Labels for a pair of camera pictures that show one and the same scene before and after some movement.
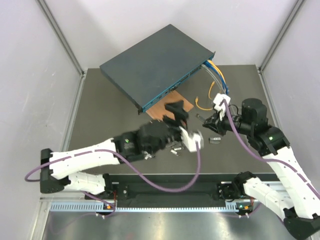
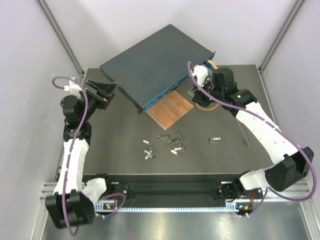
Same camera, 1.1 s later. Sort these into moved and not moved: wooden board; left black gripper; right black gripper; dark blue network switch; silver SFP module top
Moved: left black gripper; right black gripper; silver SFP module top
Not moved: wooden board; dark blue network switch
